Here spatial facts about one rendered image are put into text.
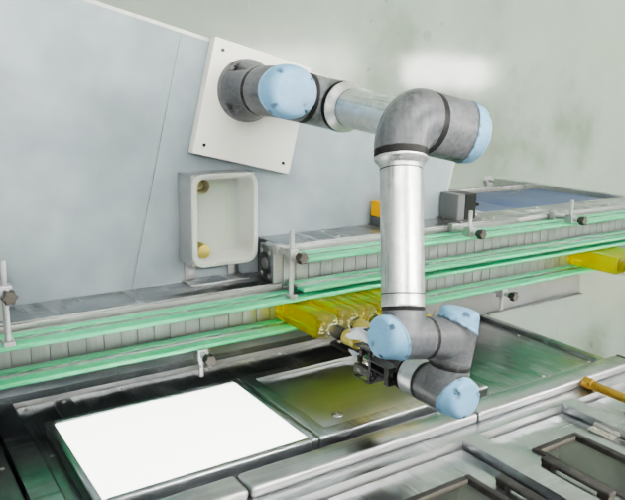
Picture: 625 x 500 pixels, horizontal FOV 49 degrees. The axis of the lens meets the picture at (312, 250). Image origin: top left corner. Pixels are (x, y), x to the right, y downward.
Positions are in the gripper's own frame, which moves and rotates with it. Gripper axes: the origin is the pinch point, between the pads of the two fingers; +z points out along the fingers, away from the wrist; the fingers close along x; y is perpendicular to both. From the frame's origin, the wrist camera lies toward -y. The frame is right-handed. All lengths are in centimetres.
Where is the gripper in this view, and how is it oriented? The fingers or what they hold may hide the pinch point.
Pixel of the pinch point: (356, 340)
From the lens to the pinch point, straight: 153.8
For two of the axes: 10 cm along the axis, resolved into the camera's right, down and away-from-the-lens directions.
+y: -8.3, 1.1, -5.4
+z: -5.5, -1.9, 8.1
